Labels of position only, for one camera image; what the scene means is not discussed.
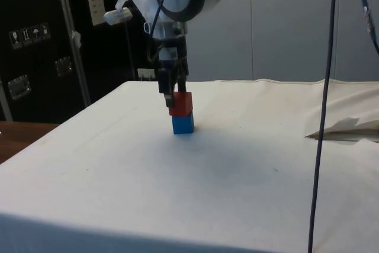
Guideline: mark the red cube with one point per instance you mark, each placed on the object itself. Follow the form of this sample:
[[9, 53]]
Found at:
[[183, 103]]

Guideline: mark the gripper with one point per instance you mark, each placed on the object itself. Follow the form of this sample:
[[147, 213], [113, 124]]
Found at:
[[173, 53]]

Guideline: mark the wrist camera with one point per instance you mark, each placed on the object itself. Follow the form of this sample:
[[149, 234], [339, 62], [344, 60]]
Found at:
[[118, 16]]

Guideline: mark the black cabinet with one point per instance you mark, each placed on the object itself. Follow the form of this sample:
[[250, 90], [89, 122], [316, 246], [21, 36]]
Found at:
[[35, 57]]

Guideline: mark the blue cube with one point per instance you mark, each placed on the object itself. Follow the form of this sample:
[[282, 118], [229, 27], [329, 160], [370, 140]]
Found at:
[[183, 124]]

